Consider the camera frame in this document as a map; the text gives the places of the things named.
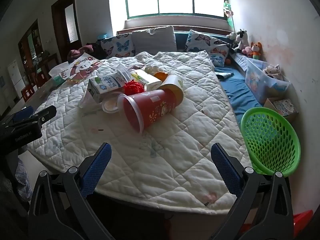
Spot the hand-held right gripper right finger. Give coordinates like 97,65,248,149
211,142,294,240

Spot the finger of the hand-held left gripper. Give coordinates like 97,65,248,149
12,106,35,121
0,105,57,130

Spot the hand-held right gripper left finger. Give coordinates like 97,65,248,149
28,142,112,240

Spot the clear plastic bag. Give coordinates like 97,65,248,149
79,90,100,110

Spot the small plastic pudding cup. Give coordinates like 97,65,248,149
102,95,123,113

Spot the green plastic basket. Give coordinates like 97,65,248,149
240,107,301,177

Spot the red plastic cup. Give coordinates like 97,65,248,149
117,89,178,134

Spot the clear plastic cup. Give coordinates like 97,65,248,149
116,64,132,80

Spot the person's left forearm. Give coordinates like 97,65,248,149
0,159,33,205

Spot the red plastic stool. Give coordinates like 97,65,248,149
21,85,38,103
240,210,313,238

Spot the white refrigerator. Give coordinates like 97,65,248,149
7,59,25,100

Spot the white quilt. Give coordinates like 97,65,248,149
26,50,253,215

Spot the cartoon picture book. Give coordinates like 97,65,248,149
65,54,105,83
272,99,295,117

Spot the dark wooden cabinet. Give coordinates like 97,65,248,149
18,19,45,85

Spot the white milk carton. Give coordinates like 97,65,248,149
86,73,127,103

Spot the cardboard box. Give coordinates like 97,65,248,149
263,97,298,123

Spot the blue bedsheet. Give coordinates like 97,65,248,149
214,65,263,128

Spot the pink clothing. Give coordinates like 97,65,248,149
69,44,93,60

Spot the red pom-pom ball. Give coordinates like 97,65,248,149
124,79,145,95

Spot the patterned blue cloth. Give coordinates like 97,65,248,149
215,71,234,80

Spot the clear storage box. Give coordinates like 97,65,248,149
244,58,290,105

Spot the wooden door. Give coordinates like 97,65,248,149
51,0,83,57

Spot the yellow paper cup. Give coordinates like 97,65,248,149
159,74,185,102

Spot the beige cloth bundle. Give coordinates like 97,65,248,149
262,64,284,80

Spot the butterfly print pillow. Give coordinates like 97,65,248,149
100,34,135,59
186,29,232,53
209,46,230,68

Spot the orange fox plush toy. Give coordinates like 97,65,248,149
249,42,262,60

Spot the grey pillow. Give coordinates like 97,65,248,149
131,26,177,55

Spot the green pinwheel toy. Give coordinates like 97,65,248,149
223,1,235,28

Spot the window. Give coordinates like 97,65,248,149
124,0,227,20

